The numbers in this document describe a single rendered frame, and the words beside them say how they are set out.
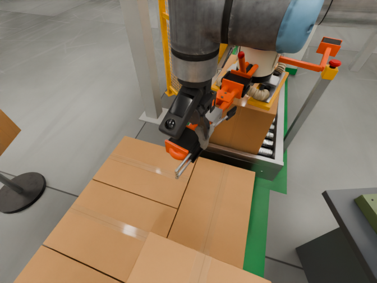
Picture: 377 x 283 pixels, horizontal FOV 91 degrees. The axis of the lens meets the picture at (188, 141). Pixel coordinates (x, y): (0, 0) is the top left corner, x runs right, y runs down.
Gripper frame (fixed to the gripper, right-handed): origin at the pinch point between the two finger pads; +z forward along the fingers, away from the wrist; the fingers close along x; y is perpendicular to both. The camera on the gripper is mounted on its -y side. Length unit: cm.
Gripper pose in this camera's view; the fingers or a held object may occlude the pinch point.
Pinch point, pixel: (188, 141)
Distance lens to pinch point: 52.9
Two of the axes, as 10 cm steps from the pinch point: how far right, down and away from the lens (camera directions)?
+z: 0.0, 6.4, 7.6
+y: 5.5, -6.4, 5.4
